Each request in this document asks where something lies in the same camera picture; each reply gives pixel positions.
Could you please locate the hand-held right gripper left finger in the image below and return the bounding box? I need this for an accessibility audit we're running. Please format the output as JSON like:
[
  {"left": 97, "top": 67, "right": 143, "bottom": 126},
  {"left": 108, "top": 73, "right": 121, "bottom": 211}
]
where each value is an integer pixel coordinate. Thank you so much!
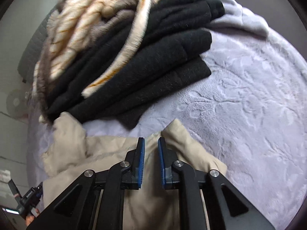
[{"left": 25, "top": 137, "right": 146, "bottom": 230}]

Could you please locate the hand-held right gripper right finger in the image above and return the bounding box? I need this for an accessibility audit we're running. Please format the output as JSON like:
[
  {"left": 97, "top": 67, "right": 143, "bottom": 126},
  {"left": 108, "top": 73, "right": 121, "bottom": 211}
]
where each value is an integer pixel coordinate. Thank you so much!
[{"left": 158, "top": 136, "right": 276, "bottom": 230}]

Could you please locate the beige puffer jacket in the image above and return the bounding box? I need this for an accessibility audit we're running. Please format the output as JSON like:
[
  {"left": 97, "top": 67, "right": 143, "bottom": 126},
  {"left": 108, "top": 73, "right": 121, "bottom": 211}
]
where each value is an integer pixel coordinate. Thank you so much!
[{"left": 42, "top": 112, "right": 228, "bottom": 230}]

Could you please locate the person's left hand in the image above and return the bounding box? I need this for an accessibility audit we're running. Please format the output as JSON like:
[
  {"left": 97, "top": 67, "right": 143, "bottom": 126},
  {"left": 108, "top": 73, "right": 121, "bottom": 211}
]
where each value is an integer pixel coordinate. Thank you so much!
[{"left": 25, "top": 208, "right": 41, "bottom": 226}]

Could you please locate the white wardrobe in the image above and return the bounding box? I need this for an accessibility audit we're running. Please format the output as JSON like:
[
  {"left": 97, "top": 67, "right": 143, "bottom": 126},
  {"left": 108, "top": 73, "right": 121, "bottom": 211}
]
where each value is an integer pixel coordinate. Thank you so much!
[{"left": 0, "top": 91, "right": 31, "bottom": 190}]

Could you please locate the covered electric fan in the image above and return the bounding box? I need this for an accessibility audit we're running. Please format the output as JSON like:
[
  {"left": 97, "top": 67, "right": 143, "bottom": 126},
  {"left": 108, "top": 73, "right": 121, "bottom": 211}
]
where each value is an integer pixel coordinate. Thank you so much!
[{"left": 6, "top": 89, "right": 30, "bottom": 119}]

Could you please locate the lavender embossed blanket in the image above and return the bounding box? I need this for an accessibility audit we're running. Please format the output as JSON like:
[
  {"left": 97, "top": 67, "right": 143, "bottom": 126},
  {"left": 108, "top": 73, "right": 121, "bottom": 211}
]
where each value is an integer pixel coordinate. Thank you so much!
[{"left": 26, "top": 0, "right": 307, "bottom": 230}]

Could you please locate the black folded coat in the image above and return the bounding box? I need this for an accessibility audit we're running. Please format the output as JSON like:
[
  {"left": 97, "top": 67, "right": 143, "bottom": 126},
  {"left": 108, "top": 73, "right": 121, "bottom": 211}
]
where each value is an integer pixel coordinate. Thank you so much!
[{"left": 45, "top": 0, "right": 226, "bottom": 129}]

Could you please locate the cream striped fleece robe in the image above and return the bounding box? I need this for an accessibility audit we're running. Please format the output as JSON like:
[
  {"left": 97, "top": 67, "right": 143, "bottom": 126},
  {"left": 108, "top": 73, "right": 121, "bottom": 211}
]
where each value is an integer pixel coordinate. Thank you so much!
[{"left": 32, "top": 0, "right": 179, "bottom": 122}]

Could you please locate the grey quilted headboard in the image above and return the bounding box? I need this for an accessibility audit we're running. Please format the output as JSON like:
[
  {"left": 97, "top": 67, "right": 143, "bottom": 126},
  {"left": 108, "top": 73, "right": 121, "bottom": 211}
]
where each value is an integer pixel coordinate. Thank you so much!
[{"left": 17, "top": 17, "right": 52, "bottom": 83}]

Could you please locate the light grey fleece cloth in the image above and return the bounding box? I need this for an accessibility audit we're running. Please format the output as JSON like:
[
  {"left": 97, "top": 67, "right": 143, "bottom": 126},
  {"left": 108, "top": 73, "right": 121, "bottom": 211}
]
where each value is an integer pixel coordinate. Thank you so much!
[{"left": 205, "top": 0, "right": 269, "bottom": 37}]

